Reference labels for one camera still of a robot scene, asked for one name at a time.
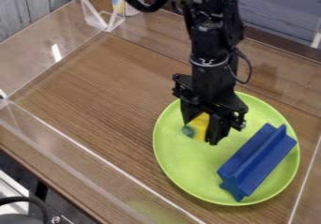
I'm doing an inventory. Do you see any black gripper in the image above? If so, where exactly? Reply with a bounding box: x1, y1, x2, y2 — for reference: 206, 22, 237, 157
171, 60, 249, 145

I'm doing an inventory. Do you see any yellow toy banana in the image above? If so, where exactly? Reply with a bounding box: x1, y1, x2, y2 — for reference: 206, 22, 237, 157
182, 112, 210, 142

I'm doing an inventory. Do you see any blue plastic block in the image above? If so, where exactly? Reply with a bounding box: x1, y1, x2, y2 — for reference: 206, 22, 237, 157
217, 123, 297, 202

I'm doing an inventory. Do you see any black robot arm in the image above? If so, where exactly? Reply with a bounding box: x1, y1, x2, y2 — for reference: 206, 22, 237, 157
147, 0, 249, 145

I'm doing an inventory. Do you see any green round plate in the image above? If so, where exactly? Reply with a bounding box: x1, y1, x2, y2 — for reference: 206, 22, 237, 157
152, 93, 301, 206

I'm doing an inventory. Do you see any clear acrylic enclosure wall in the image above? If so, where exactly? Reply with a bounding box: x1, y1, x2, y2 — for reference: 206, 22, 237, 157
0, 2, 321, 224

